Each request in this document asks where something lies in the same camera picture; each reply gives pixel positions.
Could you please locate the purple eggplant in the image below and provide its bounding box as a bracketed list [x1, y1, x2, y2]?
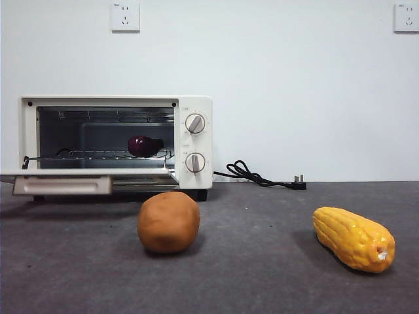
[127, 135, 164, 158]

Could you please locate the oven door with beige handle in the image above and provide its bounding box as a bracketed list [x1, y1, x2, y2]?
[0, 167, 180, 196]

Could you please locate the beige oven knob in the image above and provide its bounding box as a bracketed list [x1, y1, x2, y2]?
[185, 113, 207, 135]
[185, 152, 207, 177]

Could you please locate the white toaster oven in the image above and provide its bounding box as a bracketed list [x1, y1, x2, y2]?
[20, 95, 213, 202]

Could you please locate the brown potato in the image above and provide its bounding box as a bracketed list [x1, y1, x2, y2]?
[136, 191, 200, 254]

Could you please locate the yellow corn cob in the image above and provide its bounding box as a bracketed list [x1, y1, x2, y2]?
[312, 205, 396, 275]

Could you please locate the black power cord with plug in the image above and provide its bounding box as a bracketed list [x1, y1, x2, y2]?
[213, 160, 308, 190]

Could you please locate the metal wire oven rack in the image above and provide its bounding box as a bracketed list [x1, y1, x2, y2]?
[22, 149, 174, 169]

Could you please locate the white wall socket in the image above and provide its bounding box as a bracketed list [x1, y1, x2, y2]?
[393, 3, 419, 33]
[111, 2, 141, 33]

